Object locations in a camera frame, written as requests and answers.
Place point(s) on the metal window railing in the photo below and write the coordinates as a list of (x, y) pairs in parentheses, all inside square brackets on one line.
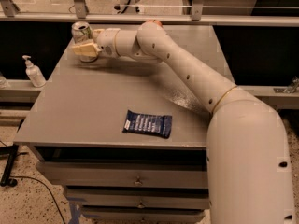
[(212, 12)]

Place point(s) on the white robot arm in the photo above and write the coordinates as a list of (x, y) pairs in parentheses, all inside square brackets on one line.
[(248, 159)]

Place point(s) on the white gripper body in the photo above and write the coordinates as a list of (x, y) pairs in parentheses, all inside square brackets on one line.
[(106, 42)]

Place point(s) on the white green 7up can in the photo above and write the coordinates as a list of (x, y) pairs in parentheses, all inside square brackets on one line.
[(81, 31)]

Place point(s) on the dark blue snack packet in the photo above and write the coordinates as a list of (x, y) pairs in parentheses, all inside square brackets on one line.
[(157, 125)]

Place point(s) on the black stand leg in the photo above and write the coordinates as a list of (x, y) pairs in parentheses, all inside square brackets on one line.
[(10, 152)]

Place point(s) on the white pump sanitizer bottle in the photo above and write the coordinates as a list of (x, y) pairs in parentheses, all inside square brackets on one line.
[(33, 72)]

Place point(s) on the grey drawer cabinet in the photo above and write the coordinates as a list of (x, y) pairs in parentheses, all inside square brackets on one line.
[(75, 130)]

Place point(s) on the red apple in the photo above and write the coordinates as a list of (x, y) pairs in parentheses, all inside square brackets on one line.
[(156, 22)]

